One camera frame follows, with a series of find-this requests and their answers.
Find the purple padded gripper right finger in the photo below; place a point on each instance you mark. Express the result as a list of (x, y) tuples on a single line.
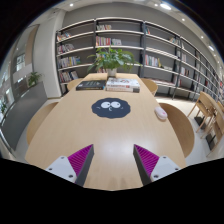
[(152, 167)]

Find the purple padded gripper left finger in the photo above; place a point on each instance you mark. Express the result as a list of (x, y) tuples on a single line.
[(75, 167)]

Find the white pink computer mouse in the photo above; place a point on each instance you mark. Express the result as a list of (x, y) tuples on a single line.
[(160, 113)]

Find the dark cartoon face mouse pad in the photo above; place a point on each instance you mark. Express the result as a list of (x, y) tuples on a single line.
[(111, 108)]

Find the wooden chair right near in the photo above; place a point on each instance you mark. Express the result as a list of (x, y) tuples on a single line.
[(182, 127)]

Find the black hardcover book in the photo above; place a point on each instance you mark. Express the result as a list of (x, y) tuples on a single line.
[(91, 85)]

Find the wooden chair right far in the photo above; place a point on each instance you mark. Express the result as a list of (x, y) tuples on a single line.
[(149, 85)]

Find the wooden chair by side table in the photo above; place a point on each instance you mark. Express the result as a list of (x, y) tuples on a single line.
[(208, 107)]

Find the wooden chair left far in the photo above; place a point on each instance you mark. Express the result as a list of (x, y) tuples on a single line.
[(72, 84)]

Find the white red book stack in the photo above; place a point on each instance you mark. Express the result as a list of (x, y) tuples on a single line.
[(123, 84)]

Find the small potted plant left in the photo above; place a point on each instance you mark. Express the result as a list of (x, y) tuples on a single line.
[(33, 78)]

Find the large grey bookshelf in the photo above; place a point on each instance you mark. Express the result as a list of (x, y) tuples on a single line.
[(179, 68)]

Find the green potted plant on table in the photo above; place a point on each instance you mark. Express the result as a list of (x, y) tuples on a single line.
[(111, 59)]

